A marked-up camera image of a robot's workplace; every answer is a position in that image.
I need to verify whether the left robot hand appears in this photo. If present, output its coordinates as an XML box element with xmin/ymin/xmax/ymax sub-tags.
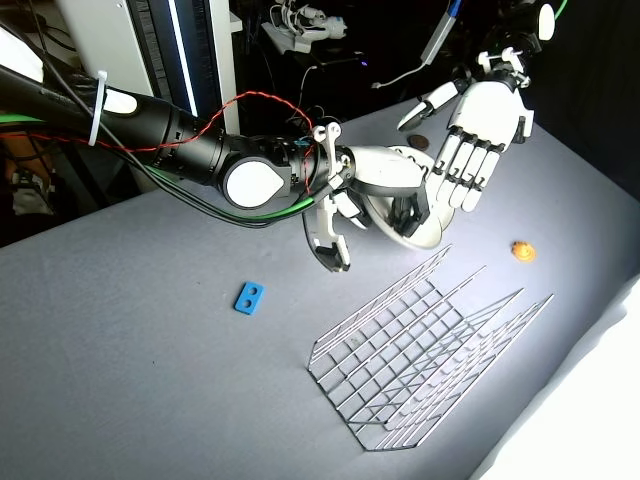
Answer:
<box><xmin>397</xmin><ymin>79</ymin><xmax>535</xmax><ymax>214</ymax></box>

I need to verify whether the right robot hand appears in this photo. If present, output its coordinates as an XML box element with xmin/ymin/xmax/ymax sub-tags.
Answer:
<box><xmin>332</xmin><ymin>144</ymin><xmax>432</xmax><ymax>240</ymax></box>

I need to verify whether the grey usb hub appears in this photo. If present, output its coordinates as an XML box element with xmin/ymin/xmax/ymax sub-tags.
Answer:
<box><xmin>422</xmin><ymin>12</ymin><xmax>459</xmax><ymax>65</ymax></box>

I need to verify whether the black device with blue light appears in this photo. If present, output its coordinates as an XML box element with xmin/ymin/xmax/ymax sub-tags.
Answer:
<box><xmin>307</xmin><ymin>49</ymin><xmax>371</xmax><ymax>71</ymax></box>

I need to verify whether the orange swirl cookie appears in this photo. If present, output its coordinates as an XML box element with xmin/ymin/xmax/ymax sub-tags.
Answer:
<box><xmin>510</xmin><ymin>240</ymin><xmax>538</xmax><ymax>264</ymax></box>

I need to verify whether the spare white robot hand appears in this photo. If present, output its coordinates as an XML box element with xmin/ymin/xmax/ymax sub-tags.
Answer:
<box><xmin>260</xmin><ymin>0</ymin><xmax>350</xmax><ymax>55</ymax></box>

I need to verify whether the blue block with two holes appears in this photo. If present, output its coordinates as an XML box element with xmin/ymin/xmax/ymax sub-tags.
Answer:
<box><xmin>233</xmin><ymin>281</ymin><xmax>267</xmax><ymax>316</ymax></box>

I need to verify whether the white zip tie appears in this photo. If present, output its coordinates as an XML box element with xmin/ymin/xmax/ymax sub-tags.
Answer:
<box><xmin>88</xmin><ymin>70</ymin><xmax>109</xmax><ymax>147</ymax></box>

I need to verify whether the white cabinet with blue light strip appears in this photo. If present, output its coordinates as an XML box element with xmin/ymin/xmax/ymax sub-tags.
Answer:
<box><xmin>53</xmin><ymin>0</ymin><xmax>245</xmax><ymax>134</ymax></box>

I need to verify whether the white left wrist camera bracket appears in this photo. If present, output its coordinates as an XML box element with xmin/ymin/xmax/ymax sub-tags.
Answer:
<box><xmin>477</xmin><ymin>46</ymin><xmax>532</xmax><ymax>90</ymax></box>

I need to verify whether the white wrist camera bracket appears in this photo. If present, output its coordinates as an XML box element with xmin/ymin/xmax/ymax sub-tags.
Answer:
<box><xmin>302</xmin><ymin>122</ymin><xmax>352</xmax><ymax>274</ymax></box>
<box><xmin>477</xmin><ymin>46</ymin><xmax>532</xmax><ymax>90</ymax></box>

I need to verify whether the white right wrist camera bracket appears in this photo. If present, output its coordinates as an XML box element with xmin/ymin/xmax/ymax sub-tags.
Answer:
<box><xmin>302</xmin><ymin>122</ymin><xmax>352</xmax><ymax>274</ymax></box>

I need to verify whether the white cable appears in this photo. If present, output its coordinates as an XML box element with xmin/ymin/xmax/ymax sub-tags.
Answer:
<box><xmin>372</xmin><ymin>62</ymin><xmax>426</xmax><ymax>91</ymax></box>

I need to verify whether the green cable on right arm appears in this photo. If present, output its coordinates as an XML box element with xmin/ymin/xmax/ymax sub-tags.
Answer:
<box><xmin>0</xmin><ymin>113</ymin><xmax>321</xmax><ymax>227</ymax></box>

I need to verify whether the red and black twisted wire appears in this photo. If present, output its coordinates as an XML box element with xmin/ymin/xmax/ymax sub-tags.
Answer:
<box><xmin>0</xmin><ymin>91</ymin><xmax>316</xmax><ymax>196</ymax></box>

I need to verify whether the silver wire rack shelf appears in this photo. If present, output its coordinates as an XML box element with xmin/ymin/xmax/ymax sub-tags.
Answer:
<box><xmin>305</xmin><ymin>243</ymin><xmax>555</xmax><ymax>452</ymax></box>

